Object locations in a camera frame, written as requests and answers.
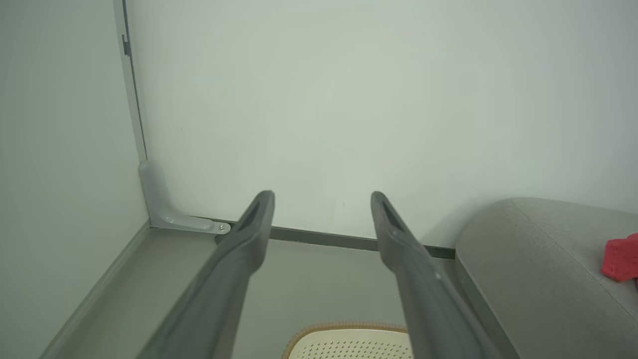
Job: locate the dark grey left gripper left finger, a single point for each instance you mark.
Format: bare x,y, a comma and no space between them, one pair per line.
214,299

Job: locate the grey skirting board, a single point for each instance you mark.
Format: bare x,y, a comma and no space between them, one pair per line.
89,304

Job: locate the grey metal wall profile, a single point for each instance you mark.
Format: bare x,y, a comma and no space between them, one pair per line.
130,85

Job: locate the dark baseboard strip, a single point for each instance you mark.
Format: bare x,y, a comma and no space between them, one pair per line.
329,239

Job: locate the grey fabric cushion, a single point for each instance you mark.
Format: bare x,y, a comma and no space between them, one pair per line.
538,279

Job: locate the small black profile clip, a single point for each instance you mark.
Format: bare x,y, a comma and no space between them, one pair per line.
126,46

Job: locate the red and white garment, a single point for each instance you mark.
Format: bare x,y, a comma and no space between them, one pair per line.
620,259

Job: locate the cream perforated laundry basket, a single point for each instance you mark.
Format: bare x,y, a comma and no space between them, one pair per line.
349,346

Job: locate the grey metal corner bracket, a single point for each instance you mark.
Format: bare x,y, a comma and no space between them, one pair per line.
159,214

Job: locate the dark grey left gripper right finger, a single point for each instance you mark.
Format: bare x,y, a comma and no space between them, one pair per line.
433,309

